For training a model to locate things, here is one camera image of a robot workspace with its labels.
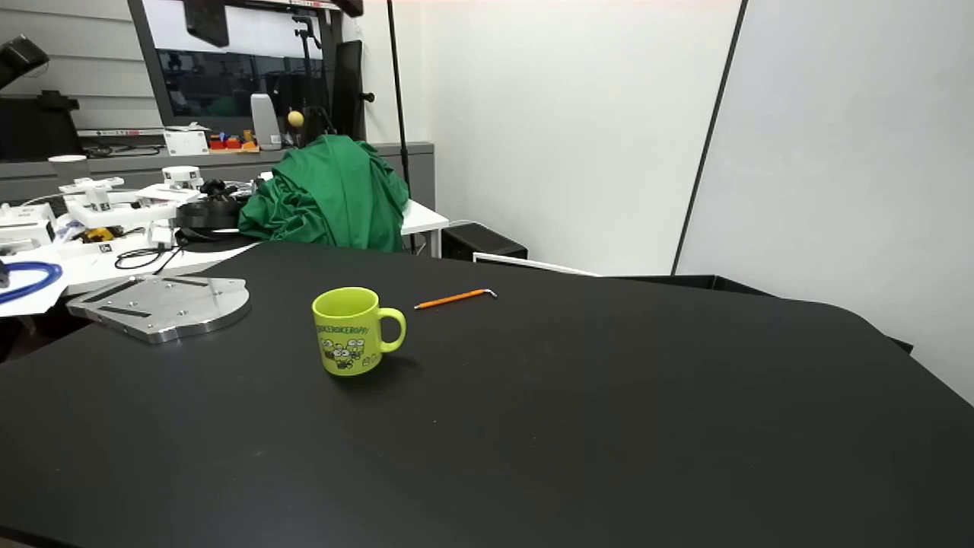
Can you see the green mug with cartoon print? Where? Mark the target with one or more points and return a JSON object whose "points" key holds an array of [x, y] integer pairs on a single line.
{"points": [[345, 336]]}

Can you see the white side table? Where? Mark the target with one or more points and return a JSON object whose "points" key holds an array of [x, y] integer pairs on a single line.
{"points": [[427, 215]]}

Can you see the green cloth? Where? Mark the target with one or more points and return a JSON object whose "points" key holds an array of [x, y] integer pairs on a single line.
{"points": [[331, 200]]}

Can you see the black tripod pole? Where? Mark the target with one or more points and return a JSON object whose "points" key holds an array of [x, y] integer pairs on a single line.
{"points": [[398, 94]]}

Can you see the yellow ball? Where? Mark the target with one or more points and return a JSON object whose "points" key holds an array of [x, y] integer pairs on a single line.
{"points": [[298, 120]]}

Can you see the thin black slanted pole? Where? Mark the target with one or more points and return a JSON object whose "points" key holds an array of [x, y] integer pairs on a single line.
{"points": [[710, 133]]}

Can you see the aluminium mounting plate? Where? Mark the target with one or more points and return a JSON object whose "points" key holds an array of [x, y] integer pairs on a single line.
{"points": [[168, 306]]}

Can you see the black framed monitor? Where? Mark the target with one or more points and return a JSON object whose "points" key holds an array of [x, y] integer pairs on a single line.
{"points": [[223, 80]]}

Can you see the small white box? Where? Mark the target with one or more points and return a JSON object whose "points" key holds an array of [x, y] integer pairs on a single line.
{"points": [[183, 142]]}

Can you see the white plastic parts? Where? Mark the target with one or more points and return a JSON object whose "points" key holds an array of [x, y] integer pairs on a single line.
{"points": [[118, 201]]}

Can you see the grey counter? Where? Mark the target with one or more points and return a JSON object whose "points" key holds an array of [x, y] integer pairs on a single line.
{"points": [[123, 169]]}

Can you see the black bag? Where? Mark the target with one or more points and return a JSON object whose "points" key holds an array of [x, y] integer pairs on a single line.
{"points": [[37, 126]]}

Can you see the black lamp head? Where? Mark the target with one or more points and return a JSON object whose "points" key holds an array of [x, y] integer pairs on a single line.
{"points": [[21, 60]]}

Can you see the black panel with white frame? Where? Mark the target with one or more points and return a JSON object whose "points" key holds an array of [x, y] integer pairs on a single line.
{"points": [[535, 266]]}

